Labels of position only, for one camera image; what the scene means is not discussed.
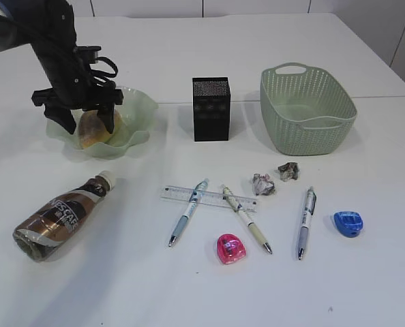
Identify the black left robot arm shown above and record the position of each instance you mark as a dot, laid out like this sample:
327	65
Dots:
48	27

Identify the blue pencil sharpener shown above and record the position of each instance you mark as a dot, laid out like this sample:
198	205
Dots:
348	223

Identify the white paper ball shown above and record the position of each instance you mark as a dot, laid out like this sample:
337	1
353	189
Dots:
262	185

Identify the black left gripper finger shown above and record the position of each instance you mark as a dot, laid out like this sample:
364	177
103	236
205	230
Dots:
105	113
61	116

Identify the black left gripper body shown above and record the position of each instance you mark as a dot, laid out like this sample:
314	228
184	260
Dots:
79	88

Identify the green wavy glass plate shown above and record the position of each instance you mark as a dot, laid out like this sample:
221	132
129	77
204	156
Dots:
137	114

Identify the transparent plastic ruler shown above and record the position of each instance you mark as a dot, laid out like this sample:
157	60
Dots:
210	198

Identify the brown Nescafe coffee bottle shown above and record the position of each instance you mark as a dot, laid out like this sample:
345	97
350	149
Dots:
60	218

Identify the brown paper ball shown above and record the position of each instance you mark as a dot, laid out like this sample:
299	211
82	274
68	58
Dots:
288	171

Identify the green plastic basket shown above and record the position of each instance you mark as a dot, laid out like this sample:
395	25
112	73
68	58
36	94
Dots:
306	111

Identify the pink pencil sharpener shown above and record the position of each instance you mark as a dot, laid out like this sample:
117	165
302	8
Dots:
230	249

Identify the blue grey pen left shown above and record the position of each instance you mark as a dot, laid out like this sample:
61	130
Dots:
189	211

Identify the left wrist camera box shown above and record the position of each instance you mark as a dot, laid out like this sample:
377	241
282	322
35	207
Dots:
88	54

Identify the black mesh pen holder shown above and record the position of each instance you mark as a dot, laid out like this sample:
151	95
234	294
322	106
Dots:
211	108

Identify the sugared bread roll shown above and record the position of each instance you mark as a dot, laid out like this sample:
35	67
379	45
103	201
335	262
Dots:
91	129

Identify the beige pen middle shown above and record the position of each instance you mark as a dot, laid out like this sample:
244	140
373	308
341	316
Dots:
247	219

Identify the grey pen right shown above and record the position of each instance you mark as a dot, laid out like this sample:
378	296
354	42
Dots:
308	211

